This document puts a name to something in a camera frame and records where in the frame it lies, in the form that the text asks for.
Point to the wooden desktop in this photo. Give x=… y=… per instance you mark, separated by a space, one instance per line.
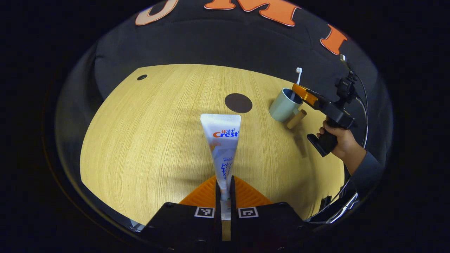
x=147 y=140

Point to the silver metal frame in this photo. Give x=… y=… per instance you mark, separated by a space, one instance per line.
x=337 y=211

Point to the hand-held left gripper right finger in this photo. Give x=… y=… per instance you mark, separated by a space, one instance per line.
x=267 y=225

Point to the black backdrop cloth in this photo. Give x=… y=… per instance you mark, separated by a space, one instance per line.
x=211 y=42

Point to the dark round coaster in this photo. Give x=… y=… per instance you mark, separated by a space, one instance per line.
x=238 y=103

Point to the white toothpaste tube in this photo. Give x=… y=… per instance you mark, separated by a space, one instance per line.
x=223 y=140

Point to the light green cup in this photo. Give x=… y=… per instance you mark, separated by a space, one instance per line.
x=283 y=109

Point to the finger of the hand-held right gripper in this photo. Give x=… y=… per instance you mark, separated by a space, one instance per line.
x=306 y=95

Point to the white toothbrush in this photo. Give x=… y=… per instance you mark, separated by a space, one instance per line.
x=299 y=72

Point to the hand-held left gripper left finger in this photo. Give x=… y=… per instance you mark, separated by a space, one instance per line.
x=182 y=225

